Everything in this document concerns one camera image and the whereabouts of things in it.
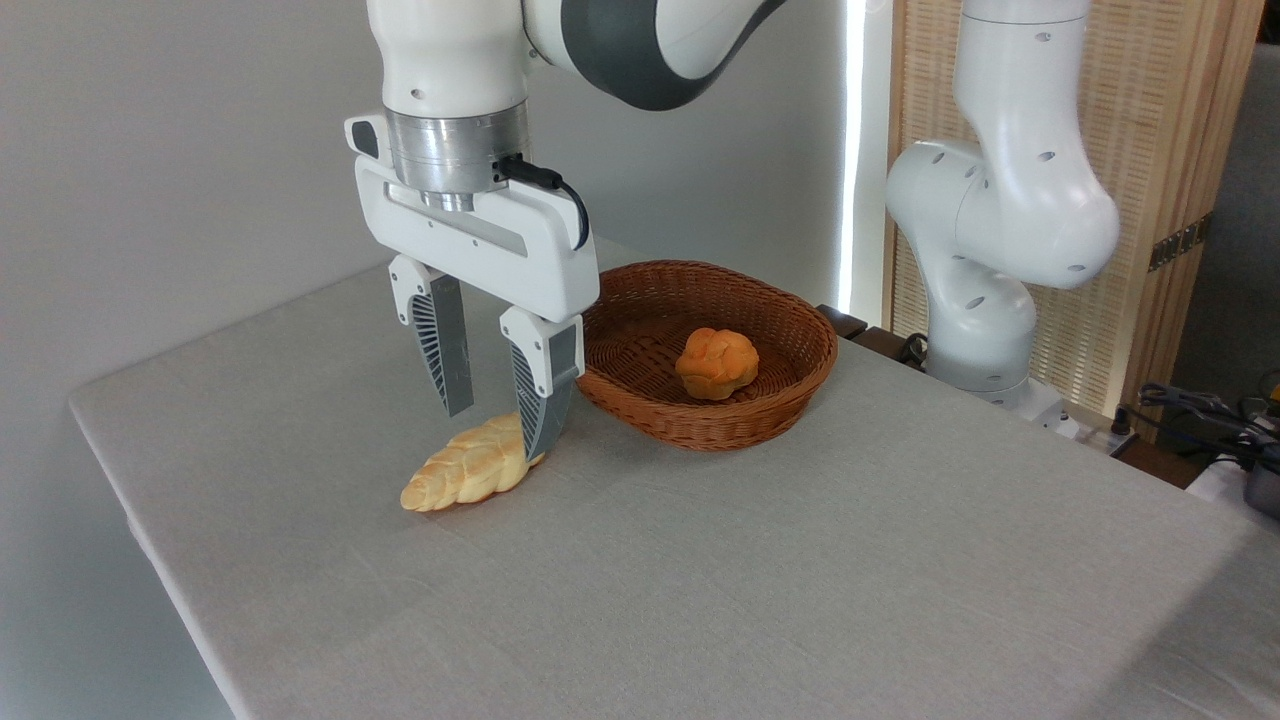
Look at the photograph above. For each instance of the braided light bread loaf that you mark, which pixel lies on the braided light bread loaf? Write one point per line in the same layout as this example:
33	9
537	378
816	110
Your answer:
470	470

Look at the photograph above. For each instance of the wooden bamboo folding screen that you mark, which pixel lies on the wooden bamboo folding screen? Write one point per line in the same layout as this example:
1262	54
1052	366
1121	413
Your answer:
1150	110

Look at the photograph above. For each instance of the brown wicker basket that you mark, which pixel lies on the brown wicker basket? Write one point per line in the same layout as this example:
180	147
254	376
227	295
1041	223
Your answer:
760	420

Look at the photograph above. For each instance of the dark wooden side table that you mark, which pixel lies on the dark wooden side table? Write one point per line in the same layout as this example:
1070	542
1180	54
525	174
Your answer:
850	325

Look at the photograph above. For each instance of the round orange bread roll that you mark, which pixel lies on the round orange bread roll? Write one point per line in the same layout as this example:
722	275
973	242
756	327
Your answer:
716	365

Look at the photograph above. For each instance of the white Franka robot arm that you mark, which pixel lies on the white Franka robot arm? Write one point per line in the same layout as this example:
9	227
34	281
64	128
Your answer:
450	60

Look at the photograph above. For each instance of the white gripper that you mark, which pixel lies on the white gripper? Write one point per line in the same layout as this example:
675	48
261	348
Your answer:
520	250

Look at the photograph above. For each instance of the grey tablecloth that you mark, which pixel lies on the grey tablecloth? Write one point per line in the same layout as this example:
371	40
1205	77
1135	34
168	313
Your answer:
760	580

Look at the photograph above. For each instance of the brass screen hinge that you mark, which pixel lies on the brass screen hinge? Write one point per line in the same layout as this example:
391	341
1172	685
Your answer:
1180	243

